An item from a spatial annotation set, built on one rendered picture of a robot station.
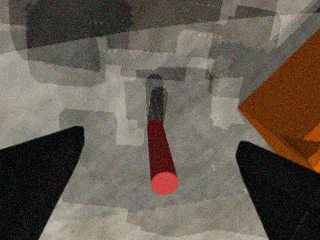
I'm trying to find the red peg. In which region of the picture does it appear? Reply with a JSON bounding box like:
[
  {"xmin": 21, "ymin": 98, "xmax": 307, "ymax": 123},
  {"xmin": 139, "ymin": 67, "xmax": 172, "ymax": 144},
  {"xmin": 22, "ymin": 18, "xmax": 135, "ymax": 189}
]
[{"xmin": 147, "ymin": 119, "xmax": 179, "ymax": 195}]

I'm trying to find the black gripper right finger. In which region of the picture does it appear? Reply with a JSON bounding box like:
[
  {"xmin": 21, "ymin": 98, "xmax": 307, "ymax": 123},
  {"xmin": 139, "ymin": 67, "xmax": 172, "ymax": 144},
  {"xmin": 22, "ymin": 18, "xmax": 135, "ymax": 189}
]
[{"xmin": 235, "ymin": 141, "xmax": 320, "ymax": 240}]

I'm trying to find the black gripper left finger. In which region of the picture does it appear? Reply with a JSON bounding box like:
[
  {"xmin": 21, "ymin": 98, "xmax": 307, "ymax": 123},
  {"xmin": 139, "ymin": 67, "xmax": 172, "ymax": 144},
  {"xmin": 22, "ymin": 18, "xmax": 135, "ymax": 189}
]
[{"xmin": 0, "ymin": 126, "xmax": 84, "ymax": 240}]

